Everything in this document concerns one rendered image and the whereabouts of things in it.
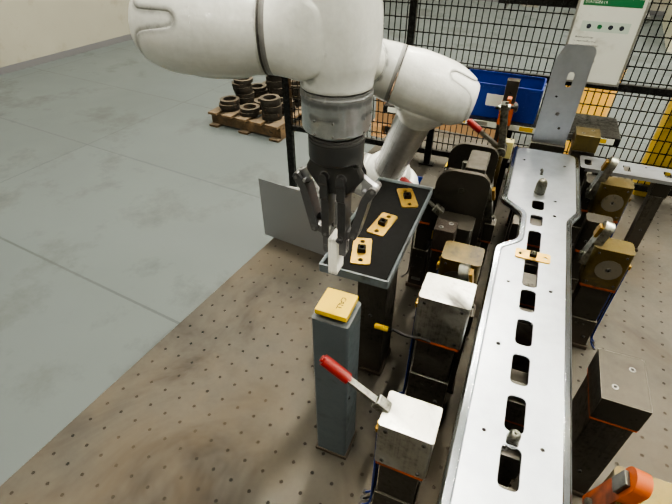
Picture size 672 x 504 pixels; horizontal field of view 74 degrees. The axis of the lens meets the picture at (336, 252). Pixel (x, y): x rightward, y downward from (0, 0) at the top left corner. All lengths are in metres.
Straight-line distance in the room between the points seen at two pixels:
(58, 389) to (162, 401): 1.18
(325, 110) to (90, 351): 2.11
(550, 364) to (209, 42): 0.81
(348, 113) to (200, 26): 0.18
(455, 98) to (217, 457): 0.97
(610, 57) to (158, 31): 1.76
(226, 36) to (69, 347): 2.18
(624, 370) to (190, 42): 0.89
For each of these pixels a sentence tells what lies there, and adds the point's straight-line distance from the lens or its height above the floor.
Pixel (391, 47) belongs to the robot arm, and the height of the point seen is 1.46.
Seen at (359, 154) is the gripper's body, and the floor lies 1.45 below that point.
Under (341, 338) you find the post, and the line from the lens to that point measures 0.79.
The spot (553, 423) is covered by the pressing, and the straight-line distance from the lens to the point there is 0.91.
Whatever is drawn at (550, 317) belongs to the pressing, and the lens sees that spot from 1.08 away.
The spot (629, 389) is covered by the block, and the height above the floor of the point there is 1.03.
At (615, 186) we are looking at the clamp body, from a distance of 1.57.
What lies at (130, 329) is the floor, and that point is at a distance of 2.52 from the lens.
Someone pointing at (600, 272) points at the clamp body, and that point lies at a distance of 1.30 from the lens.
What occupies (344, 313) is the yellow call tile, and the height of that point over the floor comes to 1.16.
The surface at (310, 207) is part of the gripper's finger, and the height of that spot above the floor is 1.35.
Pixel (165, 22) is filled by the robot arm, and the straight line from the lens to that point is 0.57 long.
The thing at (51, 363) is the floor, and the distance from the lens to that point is 2.54.
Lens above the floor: 1.71
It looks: 38 degrees down
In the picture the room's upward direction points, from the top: straight up
